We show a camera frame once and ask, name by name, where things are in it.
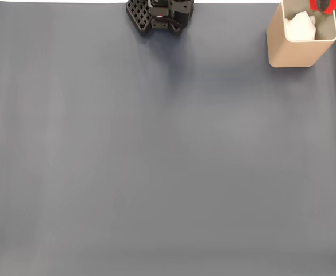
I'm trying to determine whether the white crumpled tissue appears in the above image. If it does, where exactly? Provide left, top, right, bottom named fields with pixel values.
left=284, top=11, right=318, bottom=41

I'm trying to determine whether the tan box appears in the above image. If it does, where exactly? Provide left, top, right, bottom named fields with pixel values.
left=266, top=0, right=336, bottom=68

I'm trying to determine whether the red cube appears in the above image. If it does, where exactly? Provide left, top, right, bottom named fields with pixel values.
left=309, top=0, right=336, bottom=14

